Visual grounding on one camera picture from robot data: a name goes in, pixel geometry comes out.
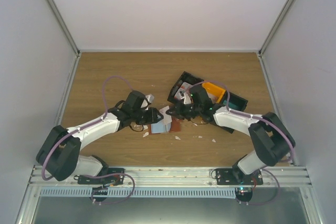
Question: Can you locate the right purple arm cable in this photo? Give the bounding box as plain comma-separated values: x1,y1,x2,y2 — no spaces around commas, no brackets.
183,80,297,164

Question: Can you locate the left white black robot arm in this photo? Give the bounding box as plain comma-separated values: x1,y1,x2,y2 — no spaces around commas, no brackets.
36,91,164,184

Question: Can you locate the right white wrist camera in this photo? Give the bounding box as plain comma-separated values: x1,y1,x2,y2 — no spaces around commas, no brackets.
180,91,192,105

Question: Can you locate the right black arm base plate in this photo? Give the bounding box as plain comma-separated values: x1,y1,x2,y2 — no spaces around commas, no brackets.
210,168,263,204

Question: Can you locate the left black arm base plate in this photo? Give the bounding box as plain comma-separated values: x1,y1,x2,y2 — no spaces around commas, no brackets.
74,168,125,203

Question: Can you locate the grey slotted cable duct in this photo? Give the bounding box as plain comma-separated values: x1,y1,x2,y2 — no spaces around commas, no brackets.
40,187,236,199

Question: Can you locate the red white card stack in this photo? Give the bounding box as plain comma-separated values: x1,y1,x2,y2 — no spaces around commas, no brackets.
174,82,192,100

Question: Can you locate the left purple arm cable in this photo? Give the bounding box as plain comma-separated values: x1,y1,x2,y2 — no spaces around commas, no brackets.
41,76,133,182

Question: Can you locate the black three-slot card tray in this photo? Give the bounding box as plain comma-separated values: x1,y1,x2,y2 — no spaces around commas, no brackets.
166,71,248,125

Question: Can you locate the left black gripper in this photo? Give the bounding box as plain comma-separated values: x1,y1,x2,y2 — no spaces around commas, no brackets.
132,107,164,125

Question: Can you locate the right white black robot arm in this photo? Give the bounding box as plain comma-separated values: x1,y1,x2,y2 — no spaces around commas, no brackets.
166,85,295,185

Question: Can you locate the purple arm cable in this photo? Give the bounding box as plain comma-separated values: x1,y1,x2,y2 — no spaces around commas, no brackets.
183,80,297,164
41,76,133,182

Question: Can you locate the aluminium mounting rail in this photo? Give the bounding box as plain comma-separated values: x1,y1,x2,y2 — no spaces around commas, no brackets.
28,166,312,188

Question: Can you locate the red white credit card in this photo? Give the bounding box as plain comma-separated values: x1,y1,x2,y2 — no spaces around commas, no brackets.
159,106,172,125

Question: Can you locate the orange card bin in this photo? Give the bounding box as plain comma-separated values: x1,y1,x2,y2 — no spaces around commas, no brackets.
202,82,226,103

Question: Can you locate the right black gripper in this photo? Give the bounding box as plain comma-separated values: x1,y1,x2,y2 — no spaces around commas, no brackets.
166,100,202,121

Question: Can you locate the teal card stack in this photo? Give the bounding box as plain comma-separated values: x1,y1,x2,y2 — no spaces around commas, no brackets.
228,101,243,111

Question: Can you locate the brown leather card holder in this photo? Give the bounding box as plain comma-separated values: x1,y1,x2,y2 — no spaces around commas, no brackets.
149,118,181,134

